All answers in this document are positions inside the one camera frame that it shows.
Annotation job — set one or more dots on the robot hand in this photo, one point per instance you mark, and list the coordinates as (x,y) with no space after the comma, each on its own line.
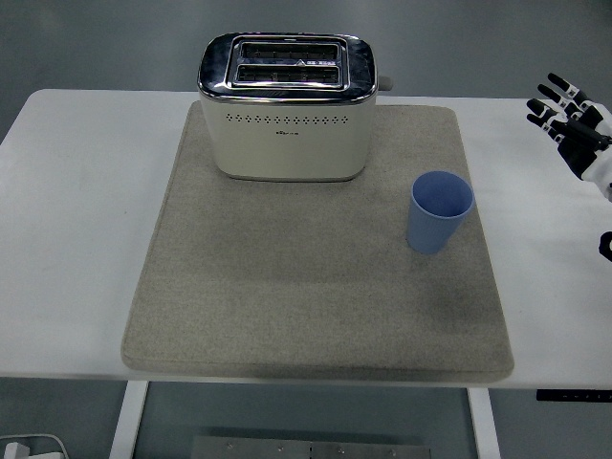
(581,153)

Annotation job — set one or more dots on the blue ribbed plastic cup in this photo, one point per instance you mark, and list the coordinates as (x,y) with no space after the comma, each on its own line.
(430,229)

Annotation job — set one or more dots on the grey toaster lever knob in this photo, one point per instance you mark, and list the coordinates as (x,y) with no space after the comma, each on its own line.
(387,83)

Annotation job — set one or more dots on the black table control panel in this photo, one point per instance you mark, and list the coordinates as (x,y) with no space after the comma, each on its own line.
(574,396)

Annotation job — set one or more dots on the white table leg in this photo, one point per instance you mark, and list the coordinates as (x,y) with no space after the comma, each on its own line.
(128,421)
(484,425)

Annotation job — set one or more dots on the cream two-slot toaster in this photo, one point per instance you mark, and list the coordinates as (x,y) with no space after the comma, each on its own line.
(287,143)

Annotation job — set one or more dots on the beige felt table mat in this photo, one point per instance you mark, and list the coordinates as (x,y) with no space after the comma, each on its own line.
(296,287)

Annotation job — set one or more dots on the grey metal plate with screws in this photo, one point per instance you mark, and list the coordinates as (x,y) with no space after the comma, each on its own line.
(311,448)

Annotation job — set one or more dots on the white power adapter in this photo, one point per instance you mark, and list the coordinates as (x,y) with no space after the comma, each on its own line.
(15,452)

